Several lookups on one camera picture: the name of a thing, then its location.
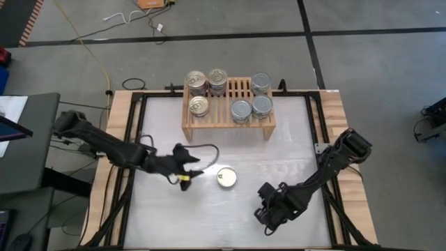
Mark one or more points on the dark tablet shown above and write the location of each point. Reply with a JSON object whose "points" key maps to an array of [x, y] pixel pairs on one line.
{"points": [[10, 130]]}

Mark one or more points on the red object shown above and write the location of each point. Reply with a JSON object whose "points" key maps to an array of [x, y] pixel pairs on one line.
{"points": [[4, 55]]}

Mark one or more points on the blue object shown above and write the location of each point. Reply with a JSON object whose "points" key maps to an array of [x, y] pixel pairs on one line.
{"points": [[2, 78]]}

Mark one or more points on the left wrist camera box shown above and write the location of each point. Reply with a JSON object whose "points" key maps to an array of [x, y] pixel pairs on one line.
{"points": [[180, 150]]}

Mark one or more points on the yellow tag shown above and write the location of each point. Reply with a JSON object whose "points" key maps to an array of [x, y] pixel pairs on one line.
{"points": [[184, 178]]}

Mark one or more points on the orange box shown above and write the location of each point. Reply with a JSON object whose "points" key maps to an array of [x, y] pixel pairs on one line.
{"points": [[150, 3]]}

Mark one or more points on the white paper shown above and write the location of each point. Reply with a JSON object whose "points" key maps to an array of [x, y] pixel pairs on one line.
{"points": [[14, 104]]}

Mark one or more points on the black metal table frame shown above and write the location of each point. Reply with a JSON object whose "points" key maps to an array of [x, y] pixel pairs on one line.
{"points": [[296, 93]]}

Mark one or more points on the grey desk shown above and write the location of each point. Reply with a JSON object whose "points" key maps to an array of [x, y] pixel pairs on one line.
{"points": [[35, 164]]}

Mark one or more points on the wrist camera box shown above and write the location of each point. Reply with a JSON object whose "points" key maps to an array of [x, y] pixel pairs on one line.
{"points": [[180, 150], [267, 191]]}

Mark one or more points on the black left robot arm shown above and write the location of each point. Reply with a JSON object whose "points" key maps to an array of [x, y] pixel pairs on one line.
{"points": [[104, 146]]}

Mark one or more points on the black computer mouse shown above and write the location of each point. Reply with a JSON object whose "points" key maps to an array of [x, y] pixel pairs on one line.
{"points": [[19, 242]]}

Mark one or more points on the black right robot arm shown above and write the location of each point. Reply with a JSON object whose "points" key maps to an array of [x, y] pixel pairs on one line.
{"points": [[334, 164]]}

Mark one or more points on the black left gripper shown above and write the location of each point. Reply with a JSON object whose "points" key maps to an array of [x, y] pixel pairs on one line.
{"points": [[163, 165]]}

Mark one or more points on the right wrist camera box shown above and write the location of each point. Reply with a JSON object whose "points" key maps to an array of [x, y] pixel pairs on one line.
{"points": [[267, 191]]}

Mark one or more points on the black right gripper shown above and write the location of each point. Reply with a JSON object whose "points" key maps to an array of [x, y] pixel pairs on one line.
{"points": [[287, 205]]}

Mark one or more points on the dark mat striped edge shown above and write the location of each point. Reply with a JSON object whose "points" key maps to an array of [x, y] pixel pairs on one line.
{"points": [[14, 21]]}

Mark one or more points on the wooden slatted shelf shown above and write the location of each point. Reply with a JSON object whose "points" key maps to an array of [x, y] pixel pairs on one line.
{"points": [[223, 118]]}

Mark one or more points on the white plug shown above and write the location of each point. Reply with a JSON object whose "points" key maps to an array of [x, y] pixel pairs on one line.
{"points": [[159, 27]]}

